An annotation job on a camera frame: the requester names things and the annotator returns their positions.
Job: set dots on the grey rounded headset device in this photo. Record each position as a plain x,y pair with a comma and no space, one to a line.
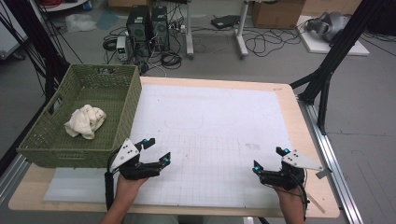
330,26

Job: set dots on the white grid mat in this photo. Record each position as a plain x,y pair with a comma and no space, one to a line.
202,109

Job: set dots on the large cardboard box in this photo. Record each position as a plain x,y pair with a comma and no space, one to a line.
277,14

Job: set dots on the long aluminium rail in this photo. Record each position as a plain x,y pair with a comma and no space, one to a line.
330,155

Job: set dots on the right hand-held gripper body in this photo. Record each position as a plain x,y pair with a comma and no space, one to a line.
294,161

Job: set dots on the cream egg-print cloth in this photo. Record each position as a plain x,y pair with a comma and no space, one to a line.
85,121

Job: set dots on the green woven plastic basket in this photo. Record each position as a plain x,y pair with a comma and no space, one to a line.
93,96

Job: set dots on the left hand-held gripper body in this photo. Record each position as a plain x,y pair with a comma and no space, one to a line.
126,153

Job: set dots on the wide black computer tower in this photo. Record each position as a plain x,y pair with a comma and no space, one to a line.
138,29

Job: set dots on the white floor board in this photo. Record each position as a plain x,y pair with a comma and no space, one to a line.
317,45

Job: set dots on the blue sheet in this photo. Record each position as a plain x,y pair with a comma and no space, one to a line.
106,19

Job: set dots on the small white power supply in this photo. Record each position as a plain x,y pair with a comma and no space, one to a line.
122,48

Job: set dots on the flat black device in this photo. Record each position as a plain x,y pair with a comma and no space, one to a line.
224,21

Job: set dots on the short aluminium rail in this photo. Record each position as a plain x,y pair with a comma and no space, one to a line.
12,177

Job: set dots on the thin wooden stick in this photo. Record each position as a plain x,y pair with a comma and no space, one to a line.
316,202

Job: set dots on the person's right hand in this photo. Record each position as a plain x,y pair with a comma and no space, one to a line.
289,199

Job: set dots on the grey tape piece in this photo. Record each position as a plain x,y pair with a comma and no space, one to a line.
323,173

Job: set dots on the narrow black computer tower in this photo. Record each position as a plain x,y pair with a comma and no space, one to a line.
160,28

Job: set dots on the clear plastic bag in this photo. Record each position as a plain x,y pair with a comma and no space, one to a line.
80,22

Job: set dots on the white desk frame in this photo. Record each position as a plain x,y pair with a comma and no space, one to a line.
240,37

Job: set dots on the black metal stand with braces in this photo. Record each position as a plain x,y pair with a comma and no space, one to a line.
339,46

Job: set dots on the person's left hand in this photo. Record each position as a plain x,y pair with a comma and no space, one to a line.
129,186

